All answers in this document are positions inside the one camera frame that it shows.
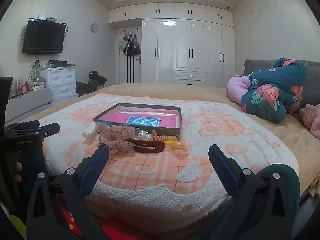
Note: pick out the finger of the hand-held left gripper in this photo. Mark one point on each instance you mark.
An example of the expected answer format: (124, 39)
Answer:
(51, 129)
(29, 125)

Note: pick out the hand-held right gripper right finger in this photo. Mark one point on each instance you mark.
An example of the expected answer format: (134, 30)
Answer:
(223, 167)

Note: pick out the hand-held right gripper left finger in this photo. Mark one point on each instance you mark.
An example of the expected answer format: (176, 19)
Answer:
(96, 166)

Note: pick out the yellow hair clip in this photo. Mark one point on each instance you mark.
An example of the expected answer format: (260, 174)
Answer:
(175, 145)

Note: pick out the dark red snap hair clip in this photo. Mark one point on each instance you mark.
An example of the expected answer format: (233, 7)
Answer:
(147, 146)

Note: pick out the clear pearl hair clip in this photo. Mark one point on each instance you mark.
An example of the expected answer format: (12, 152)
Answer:
(144, 135)

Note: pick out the shallow cardboard box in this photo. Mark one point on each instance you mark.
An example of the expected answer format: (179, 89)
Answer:
(140, 108)

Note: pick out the person's left hand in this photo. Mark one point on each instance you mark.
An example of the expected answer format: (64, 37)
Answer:
(18, 172)

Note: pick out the grey bench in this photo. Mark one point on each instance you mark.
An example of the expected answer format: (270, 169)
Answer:
(27, 102)

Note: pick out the translucent beige hair clip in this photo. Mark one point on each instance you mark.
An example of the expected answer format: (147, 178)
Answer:
(88, 137)

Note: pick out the white plastic drawer unit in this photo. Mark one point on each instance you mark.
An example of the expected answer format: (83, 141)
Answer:
(61, 81)

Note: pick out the dark brown bag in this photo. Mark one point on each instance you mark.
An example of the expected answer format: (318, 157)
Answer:
(85, 88)

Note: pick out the orange and white plush blanket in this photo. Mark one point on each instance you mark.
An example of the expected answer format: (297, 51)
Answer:
(155, 180)

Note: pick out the black devices on drawer unit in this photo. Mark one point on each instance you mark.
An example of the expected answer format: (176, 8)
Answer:
(58, 63)

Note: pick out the red cloth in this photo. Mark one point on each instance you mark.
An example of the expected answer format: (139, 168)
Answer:
(110, 231)

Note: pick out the dark clothes pile on stool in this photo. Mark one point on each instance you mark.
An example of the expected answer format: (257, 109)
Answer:
(97, 78)

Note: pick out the bed with tan bedspread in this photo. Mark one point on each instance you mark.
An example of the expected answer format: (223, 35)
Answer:
(205, 93)

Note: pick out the pink pajamas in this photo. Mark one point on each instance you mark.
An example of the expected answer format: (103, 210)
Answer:
(236, 87)

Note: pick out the green clothing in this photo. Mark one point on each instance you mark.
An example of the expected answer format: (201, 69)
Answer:
(17, 227)

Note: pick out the teal floral quilt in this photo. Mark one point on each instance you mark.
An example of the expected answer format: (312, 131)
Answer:
(275, 90)

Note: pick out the white room door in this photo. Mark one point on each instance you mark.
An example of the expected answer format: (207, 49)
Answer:
(125, 67)

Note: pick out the pink knit blanket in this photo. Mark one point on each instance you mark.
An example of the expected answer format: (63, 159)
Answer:
(312, 120)

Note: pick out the hanging handbags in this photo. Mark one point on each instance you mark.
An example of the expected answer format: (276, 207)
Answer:
(131, 45)

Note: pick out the white built-in wardrobe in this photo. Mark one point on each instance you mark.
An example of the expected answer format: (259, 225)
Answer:
(190, 45)

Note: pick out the black wall television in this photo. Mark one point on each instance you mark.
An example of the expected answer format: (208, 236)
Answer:
(43, 36)

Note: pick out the round wall clock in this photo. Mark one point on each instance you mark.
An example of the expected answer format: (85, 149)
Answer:
(94, 27)

